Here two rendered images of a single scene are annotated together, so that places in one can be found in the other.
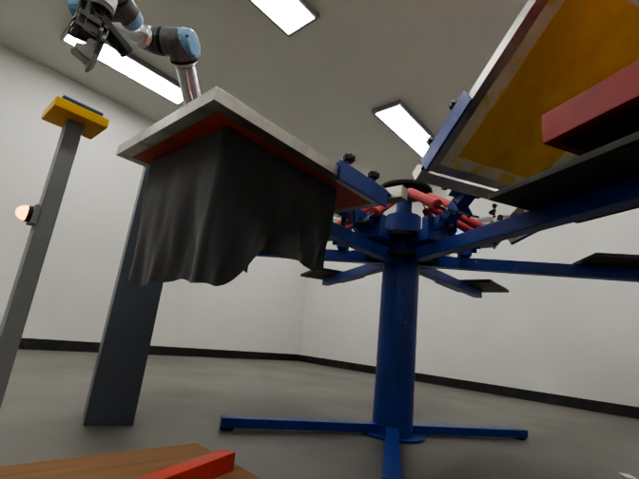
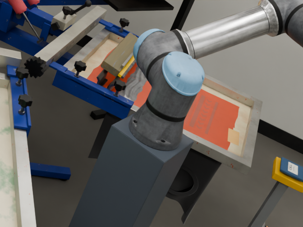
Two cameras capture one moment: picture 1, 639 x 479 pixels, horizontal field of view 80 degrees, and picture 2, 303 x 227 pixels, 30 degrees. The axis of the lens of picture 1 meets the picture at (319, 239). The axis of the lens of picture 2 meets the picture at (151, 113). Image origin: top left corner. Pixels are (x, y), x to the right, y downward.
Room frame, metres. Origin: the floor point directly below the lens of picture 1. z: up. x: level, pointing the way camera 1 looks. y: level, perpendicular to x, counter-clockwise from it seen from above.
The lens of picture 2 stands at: (2.64, 1.81, 2.01)
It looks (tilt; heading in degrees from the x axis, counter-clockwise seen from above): 29 degrees down; 230
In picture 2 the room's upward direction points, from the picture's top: 25 degrees clockwise
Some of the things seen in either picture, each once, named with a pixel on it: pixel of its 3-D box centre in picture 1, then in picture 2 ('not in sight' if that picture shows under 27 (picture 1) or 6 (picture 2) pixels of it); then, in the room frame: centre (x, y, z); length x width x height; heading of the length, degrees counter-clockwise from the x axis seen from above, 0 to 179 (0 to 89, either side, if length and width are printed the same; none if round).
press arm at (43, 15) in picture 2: (351, 213); (48, 23); (1.71, -0.14, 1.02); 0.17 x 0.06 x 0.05; 138
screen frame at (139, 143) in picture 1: (260, 177); (168, 92); (1.29, 0.24, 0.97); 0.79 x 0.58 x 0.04; 138
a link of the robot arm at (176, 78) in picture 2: not in sight; (176, 82); (1.75, 0.79, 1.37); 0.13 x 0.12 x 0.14; 86
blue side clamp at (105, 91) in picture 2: not in sight; (93, 92); (1.66, 0.29, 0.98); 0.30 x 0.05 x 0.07; 138
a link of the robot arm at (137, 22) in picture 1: (121, 9); not in sight; (1.04, 0.73, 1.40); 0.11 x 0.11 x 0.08; 86
